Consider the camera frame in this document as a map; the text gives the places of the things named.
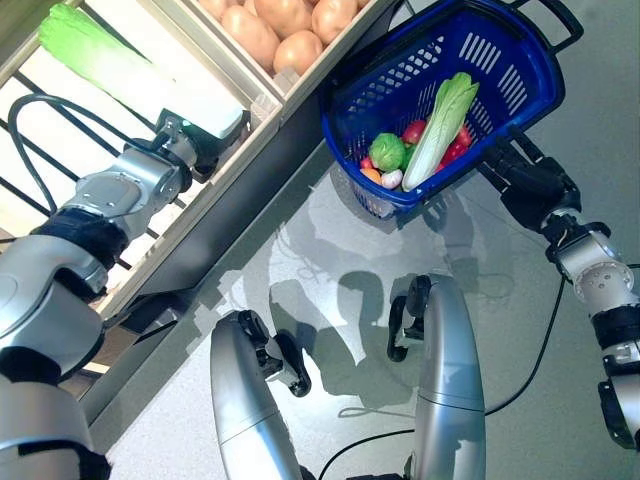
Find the orange toy vegetable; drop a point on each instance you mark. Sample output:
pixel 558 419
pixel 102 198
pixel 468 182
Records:
pixel 371 175

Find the black robot left foot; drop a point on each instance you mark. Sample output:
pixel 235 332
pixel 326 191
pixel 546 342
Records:
pixel 295 370

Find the wooden display shelf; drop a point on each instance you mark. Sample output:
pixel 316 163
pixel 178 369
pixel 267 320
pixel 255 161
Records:
pixel 250 200

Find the round green toy lettuce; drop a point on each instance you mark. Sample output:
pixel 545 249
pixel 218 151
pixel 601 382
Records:
pixel 387 150

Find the black robot right foot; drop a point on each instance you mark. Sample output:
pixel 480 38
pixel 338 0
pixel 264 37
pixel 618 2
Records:
pixel 397 325

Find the red toy pepper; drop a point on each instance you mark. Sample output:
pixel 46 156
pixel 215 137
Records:
pixel 452 151

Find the black robot foot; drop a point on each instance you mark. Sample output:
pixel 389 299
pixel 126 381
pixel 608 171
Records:
pixel 397 325
pixel 295 370

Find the small red toy vegetable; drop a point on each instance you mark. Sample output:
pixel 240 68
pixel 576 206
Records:
pixel 367 162

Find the wooden slatted crate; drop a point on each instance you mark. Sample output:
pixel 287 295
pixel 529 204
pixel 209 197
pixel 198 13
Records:
pixel 335 57
pixel 200 215

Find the tan potato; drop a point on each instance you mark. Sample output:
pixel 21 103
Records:
pixel 335 20
pixel 250 32
pixel 282 15
pixel 297 52
pixel 215 5

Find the red toy tomato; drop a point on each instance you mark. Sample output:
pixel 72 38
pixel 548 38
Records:
pixel 414 132
pixel 462 137

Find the small green toy vegetable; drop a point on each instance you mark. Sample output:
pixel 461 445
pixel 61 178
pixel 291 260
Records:
pixel 409 152

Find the silver robot leg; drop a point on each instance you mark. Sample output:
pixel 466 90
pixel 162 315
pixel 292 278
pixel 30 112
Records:
pixel 450 360
pixel 245 400

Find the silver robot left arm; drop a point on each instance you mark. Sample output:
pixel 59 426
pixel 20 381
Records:
pixel 125 185

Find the silver robot right leg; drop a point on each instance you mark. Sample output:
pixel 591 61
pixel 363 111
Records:
pixel 450 360

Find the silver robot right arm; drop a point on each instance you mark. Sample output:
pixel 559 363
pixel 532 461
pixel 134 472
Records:
pixel 600 280

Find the blue plastic shopping basket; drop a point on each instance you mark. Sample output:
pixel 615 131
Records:
pixel 540 115

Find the green white napa cabbage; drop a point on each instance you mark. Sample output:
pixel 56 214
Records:
pixel 440 130
pixel 125 80

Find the silver robot left leg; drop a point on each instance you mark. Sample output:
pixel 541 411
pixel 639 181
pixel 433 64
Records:
pixel 245 400

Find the white toy garlic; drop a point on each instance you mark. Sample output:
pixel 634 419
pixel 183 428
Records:
pixel 392 178

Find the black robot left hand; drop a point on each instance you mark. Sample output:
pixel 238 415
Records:
pixel 210 160

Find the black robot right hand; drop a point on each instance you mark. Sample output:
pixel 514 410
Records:
pixel 535 185

